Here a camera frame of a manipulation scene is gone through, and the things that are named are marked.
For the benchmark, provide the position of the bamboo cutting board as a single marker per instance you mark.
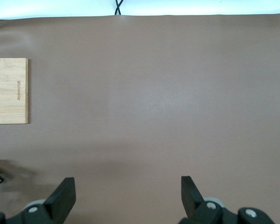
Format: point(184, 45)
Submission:
point(4, 93)

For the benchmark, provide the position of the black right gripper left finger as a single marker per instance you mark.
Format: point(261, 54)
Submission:
point(60, 200)

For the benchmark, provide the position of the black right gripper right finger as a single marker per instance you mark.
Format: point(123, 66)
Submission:
point(191, 200)

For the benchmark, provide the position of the brown table mat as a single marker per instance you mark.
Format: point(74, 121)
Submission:
point(142, 93)

